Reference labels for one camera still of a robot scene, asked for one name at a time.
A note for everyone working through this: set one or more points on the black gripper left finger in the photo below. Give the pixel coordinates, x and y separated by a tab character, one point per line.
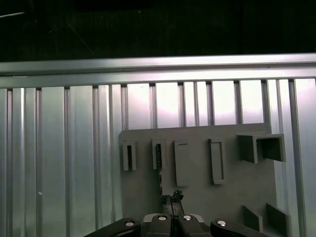
158	227

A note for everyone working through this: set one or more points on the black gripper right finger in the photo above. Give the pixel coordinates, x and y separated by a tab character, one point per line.
190	227

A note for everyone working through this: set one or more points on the grey parts rack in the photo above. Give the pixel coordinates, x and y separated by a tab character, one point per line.
197	192

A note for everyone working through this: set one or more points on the RAM stick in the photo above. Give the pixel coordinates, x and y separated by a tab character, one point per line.
159	158

